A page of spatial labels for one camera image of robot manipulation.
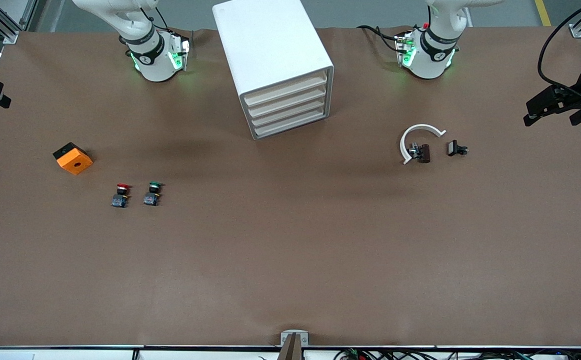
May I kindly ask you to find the red push button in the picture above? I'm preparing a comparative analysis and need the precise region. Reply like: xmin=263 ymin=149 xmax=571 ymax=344
xmin=111 ymin=183 xmax=132 ymax=209

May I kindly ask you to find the white cabinet drawer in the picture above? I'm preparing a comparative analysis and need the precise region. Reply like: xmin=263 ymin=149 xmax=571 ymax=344
xmin=243 ymin=70 xmax=329 ymax=107
xmin=249 ymin=95 xmax=329 ymax=129
xmin=245 ymin=82 xmax=329 ymax=119
xmin=253 ymin=106 xmax=330 ymax=140

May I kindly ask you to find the green push button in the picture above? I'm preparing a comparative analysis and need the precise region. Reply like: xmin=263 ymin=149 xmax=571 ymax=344
xmin=143 ymin=182 xmax=165 ymax=207

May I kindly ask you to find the white drawer cabinet housing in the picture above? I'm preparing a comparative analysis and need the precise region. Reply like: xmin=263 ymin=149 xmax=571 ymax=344
xmin=212 ymin=0 xmax=335 ymax=141

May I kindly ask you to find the orange and black box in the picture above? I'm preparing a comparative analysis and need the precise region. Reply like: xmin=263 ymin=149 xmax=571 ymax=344
xmin=52 ymin=142 xmax=94 ymax=176

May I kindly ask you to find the white curved pipe clamp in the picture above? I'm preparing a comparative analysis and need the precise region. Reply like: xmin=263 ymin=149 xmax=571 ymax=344
xmin=399 ymin=123 xmax=447 ymax=165

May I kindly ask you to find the brown table cover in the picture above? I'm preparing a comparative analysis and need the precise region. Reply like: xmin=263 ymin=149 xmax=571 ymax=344
xmin=0 ymin=26 xmax=581 ymax=348

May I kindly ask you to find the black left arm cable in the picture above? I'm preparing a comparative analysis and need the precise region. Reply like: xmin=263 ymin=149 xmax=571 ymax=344
xmin=537 ymin=0 xmax=581 ymax=91

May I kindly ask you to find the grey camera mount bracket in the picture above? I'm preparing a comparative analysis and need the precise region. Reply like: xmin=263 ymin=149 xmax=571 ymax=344
xmin=279 ymin=330 xmax=310 ymax=360

